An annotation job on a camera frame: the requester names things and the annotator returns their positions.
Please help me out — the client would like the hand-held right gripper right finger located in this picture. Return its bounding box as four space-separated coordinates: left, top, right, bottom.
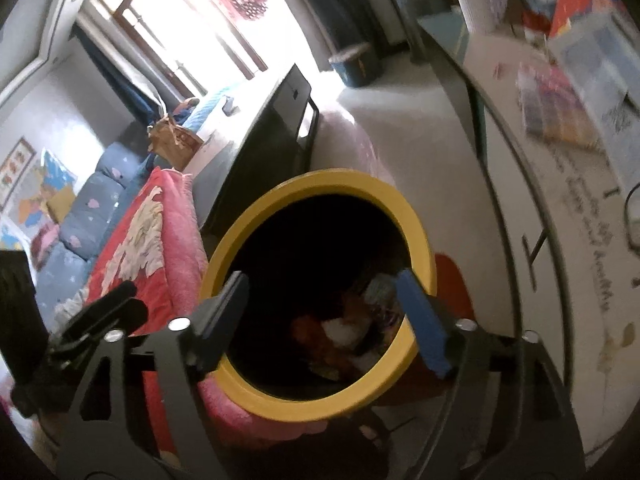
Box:
395 267 587 480

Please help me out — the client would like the red floral blanket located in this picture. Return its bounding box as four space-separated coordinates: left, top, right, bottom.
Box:
82 167 331 441

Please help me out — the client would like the blue storage box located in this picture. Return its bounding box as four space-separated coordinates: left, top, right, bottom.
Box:
329 42 387 88

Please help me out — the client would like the brown framed balcony door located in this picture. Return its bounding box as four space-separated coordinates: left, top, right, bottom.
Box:
90 0 271 101

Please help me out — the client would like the white ribbed vase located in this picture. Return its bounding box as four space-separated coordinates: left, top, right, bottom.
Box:
452 0 502 32

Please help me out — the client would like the country map poster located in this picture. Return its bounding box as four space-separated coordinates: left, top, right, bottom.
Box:
30 147 79 222

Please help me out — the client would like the brown paper bag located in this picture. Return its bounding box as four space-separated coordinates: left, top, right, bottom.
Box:
147 115 204 167

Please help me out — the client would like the glass top television stand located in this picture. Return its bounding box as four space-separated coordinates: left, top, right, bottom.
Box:
417 5 640 461

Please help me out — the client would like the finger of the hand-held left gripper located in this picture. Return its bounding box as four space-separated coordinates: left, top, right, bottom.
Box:
47 280 151 362

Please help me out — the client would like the world map poster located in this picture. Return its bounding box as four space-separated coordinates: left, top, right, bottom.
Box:
0 215 32 252

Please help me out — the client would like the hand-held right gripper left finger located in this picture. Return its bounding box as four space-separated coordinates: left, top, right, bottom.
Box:
57 270 251 480

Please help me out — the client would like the white printed envelope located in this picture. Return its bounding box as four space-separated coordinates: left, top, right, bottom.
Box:
550 15 640 187

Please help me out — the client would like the yellow rimmed black trash bin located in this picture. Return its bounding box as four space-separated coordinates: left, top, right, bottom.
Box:
199 170 436 423

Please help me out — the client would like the framed wall picture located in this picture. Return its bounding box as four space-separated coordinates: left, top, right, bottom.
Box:
0 137 37 211

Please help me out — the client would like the blue heart patterned sofa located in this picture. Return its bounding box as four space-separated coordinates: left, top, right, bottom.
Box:
30 142 151 331

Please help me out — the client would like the dark blue curtain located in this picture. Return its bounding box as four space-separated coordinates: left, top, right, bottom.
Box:
75 25 167 127

